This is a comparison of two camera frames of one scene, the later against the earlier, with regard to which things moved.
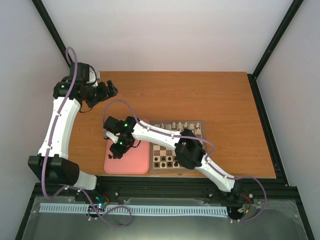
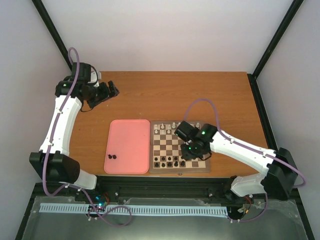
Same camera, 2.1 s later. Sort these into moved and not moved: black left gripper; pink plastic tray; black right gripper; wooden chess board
Moved: black right gripper
Not moved: wooden chess board; black left gripper; pink plastic tray
